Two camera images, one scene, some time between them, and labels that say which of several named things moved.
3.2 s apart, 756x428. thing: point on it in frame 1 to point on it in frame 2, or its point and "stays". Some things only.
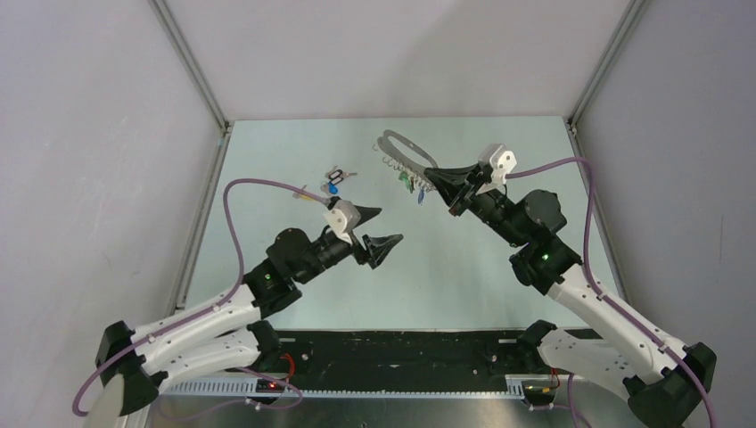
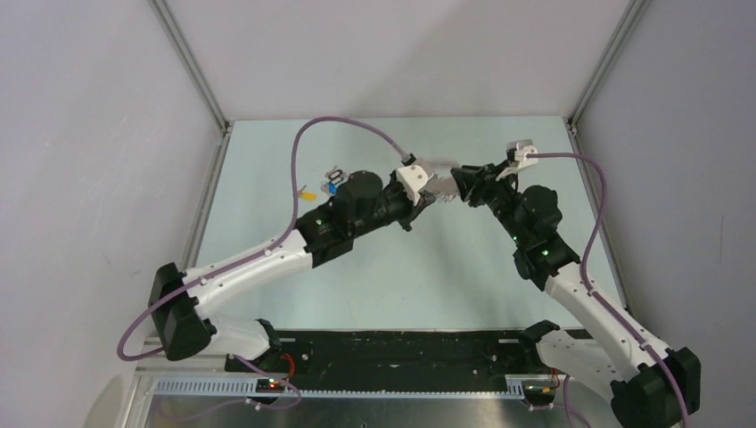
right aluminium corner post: [635, 10] stays
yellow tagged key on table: [298, 195] stays
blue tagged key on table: [329, 188] stays
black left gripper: [377, 249] to [412, 211]
